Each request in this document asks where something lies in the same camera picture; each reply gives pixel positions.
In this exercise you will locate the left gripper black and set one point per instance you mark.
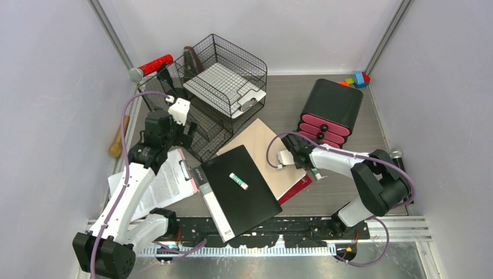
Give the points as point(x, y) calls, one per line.
point(183, 139)

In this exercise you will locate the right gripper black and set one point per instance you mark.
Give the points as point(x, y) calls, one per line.
point(299, 167)

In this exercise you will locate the green white correction pen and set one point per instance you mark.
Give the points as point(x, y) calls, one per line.
point(318, 176)

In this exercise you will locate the pink drawer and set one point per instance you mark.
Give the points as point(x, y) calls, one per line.
point(316, 133)

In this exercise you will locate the beige folder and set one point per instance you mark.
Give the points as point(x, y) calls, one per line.
point(256, 138)

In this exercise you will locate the black pink drawer cabinet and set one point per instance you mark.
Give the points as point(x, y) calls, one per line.
point(332, 107)

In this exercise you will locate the green white glue stick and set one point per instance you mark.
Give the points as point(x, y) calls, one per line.
point(239, 181)

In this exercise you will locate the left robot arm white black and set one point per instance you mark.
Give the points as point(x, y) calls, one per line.
point(110, 246)

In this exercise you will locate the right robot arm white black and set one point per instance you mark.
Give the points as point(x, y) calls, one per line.
point(381, 185)

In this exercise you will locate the red notebook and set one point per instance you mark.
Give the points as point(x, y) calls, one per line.
point(296, 188)

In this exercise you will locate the black stand in organizer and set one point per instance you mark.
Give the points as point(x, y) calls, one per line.
point(167, 83)

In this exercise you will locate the pink clipboard with paper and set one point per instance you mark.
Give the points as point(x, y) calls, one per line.
point(173, 183)

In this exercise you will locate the wooden stick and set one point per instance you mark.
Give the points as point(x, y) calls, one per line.
point(116, 147)

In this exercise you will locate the red glitter microphone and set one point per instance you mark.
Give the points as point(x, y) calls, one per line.
point(136, 74)

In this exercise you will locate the brown object behind organizer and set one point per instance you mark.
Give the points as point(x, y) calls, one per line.
point(192, 63)

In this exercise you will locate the black clip file folder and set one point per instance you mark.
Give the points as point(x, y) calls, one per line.
point(234, 210)

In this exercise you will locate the black microphone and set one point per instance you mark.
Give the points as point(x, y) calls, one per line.
point(396, 155)

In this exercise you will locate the colourful toy blocks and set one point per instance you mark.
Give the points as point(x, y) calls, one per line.
point(359, 80)

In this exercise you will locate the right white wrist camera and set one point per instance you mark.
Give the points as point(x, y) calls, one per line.
point(285, 158)

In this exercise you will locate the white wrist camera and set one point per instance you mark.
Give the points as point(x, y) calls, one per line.
point(179, 111)
point(285, 158)

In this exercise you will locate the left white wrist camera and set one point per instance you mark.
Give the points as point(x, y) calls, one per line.
point(179, 111)

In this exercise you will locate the black wire mesh organizer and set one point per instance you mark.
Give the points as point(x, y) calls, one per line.
point(214, 129)

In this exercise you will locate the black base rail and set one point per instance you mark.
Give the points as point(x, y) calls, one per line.
point(296, 232)

